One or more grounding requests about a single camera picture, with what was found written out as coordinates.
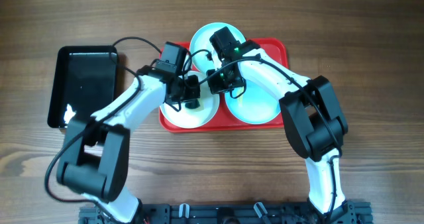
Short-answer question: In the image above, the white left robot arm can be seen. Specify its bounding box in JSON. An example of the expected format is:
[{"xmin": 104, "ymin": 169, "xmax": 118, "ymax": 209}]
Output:
[{"xmin": 44, "ymin": 66, "xmax": 200, "ymax": 223}]

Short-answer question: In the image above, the light blue plate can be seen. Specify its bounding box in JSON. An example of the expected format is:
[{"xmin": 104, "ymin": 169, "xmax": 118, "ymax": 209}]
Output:
[
  {"xmin": 189, "ymin": 22, "xmax": 246, "ymax": 74},
  {"xmin": 225, "ymin": 80, "xmax": 280, "ymax": 125}
]

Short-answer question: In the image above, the black water tray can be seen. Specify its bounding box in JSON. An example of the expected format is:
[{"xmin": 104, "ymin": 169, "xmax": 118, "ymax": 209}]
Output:
[{"xmin": 47, "ymin": 46, "xmax": 118, "ymax": 128}]

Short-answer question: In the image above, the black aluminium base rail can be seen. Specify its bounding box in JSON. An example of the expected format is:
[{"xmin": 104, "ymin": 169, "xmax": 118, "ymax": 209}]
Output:
[{"xmin": 78, "ymin": 201, "xmax": 374, "ymax": 224}]

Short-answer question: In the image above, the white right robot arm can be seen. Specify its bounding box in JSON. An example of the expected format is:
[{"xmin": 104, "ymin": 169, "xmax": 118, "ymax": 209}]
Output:
[{"xmin": 207, "ymin": 39, "xmax": 348, "ymax": 223}]

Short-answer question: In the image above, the white plate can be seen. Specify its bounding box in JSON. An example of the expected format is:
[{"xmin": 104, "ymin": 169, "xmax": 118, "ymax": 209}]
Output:
[{"xmin": 160, "ymin": 82, "xmax": 220, "ymax": 129}]

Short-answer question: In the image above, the green yellow sponge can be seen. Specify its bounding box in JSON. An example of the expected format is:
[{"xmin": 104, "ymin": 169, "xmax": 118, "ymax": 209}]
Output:
[{"xmin": 185, "ymin": 99, "xmax": 203, "ymax": 112}]

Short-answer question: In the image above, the red plastic tray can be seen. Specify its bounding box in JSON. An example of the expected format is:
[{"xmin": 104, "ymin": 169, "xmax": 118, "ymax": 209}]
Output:
[{"xmin": 159, "ymin": 38, "xmax": 288, "ymax": 133}]

